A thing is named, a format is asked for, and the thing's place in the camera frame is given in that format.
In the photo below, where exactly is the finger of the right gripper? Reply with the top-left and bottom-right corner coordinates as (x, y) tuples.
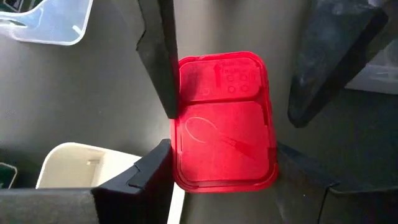
(136, 0), (181, 119)
(287, 0), (389, 128)

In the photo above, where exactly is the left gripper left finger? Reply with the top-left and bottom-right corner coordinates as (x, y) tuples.
(0, 138), (175, 224)

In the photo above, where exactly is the dark green spice tin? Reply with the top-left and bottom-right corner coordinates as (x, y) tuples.
(0, 0), (43, 14)
(0, 161), (19, 190)

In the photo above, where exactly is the red-lidded smoked paprika tin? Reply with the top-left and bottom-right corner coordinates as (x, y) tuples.
(169, 51), (280, 194)

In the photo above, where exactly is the clear plastic bin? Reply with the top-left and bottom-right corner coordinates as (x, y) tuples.
(0, 0), (95, 47)

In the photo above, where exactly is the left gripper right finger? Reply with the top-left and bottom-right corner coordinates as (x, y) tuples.
(275, 141), (398, 224)

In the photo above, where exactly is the white plastic bin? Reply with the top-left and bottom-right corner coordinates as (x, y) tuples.
(35, 141), (187, 224)

